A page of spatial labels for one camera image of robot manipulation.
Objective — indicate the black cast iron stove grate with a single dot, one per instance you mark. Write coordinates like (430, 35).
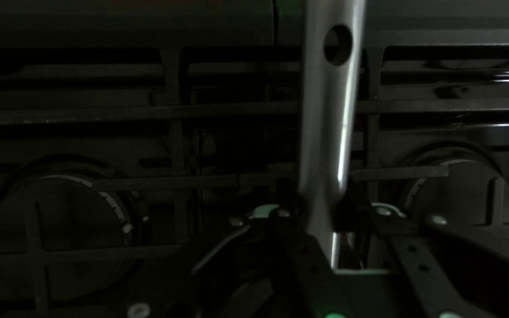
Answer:
(89, 111)

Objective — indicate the large black gas burner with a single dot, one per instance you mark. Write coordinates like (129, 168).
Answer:
(71, 212)

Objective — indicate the black round gas burner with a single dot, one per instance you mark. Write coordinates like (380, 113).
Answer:
(460, 194)

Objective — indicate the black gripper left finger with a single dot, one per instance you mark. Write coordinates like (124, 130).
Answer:
(290, 265)

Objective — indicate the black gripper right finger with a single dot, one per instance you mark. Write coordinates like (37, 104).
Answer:
(460, 265)

